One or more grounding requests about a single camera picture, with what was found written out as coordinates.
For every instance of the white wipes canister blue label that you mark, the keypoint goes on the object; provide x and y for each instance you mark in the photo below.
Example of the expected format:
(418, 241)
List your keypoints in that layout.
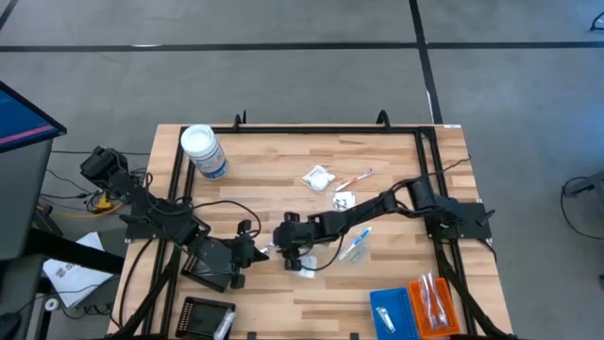
(203, 148)

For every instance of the bagged blue toothbrush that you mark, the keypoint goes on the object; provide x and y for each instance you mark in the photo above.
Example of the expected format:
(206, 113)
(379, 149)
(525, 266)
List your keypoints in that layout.
(357, 242)

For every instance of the blue plastic tray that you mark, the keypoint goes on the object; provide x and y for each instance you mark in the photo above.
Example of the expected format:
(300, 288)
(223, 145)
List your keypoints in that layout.
(406, 307)

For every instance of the white tape roll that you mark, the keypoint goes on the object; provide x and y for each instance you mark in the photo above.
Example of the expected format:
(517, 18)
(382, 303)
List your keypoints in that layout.
(52, 304)

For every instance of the white bagged tube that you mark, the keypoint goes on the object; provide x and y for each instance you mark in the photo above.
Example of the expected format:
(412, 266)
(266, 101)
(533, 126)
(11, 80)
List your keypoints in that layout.
(225, 326)

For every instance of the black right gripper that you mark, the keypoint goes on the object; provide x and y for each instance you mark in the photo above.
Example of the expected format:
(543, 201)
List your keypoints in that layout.
(304, 233)

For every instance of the monitor with blue screen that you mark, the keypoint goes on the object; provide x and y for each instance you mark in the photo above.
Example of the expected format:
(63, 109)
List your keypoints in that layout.
(23, 118)

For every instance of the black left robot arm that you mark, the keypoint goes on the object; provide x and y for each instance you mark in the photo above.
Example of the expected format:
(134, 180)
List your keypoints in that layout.
(165, 217)

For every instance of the black aluminium table frame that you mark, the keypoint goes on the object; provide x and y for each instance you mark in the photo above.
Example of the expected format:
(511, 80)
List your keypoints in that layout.
(330, 130)

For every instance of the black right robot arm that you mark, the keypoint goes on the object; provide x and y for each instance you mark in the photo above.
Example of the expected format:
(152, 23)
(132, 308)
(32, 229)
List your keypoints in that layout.
(368, 210)

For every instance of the small silver white packet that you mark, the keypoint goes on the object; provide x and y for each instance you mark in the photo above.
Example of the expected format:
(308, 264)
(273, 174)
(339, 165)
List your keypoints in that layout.
(344, 200)

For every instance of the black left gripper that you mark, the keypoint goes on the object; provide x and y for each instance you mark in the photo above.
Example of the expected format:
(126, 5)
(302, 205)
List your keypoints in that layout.
(240, 255)

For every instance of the black desk leg bar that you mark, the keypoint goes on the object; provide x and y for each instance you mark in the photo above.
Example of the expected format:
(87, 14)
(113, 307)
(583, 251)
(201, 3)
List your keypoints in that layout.
(71, 250)

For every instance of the clear bag of cotton swabs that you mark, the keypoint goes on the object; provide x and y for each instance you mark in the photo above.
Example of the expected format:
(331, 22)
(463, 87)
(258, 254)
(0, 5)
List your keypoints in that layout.
(307, 271)

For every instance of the clear bagged toothbrush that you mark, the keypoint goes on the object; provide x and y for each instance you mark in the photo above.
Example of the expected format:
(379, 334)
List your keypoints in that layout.
(439, 300)
(426, 300)

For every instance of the bagged red toothbrush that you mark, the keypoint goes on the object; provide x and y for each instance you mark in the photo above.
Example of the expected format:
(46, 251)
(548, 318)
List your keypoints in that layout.
(354, 180)

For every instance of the clear bag of cotton balls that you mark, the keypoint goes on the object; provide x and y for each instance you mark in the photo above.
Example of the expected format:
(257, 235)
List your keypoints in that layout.
(318, 179)

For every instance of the black frame hook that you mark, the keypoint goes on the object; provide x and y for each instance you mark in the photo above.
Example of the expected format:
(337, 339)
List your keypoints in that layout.
(383, 118)
(240, 120)

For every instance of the black perforated tray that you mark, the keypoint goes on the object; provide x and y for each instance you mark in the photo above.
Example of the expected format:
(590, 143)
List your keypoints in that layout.
(203, 318)
(212, 278)

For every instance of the orange plastic tray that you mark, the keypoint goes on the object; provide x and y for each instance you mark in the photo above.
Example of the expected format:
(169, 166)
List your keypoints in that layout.
(454, 307)

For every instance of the white printed paper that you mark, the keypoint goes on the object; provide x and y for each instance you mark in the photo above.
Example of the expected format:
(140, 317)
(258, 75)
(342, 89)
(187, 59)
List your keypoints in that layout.
(75, 278)

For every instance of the small clear bag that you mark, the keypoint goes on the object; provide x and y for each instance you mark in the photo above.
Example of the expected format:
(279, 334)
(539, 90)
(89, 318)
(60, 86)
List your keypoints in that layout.
(267, 249)

